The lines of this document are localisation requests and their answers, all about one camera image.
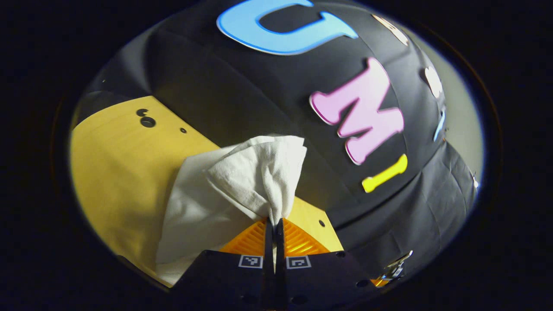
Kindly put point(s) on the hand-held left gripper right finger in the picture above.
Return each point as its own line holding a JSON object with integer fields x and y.
{"x": 280, "y": 259}

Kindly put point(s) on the silver metal clip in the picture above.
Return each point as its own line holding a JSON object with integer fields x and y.
{"x": 395, "y": 265}

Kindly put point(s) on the black backdrop cloth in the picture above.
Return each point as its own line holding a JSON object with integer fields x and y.
{"x": 259, "y": 99}

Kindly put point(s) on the white jeans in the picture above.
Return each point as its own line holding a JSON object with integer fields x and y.
{"x": 242, "y": 181}

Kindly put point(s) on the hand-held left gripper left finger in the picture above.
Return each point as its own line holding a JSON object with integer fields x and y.
{"x": 268, "y": 259}

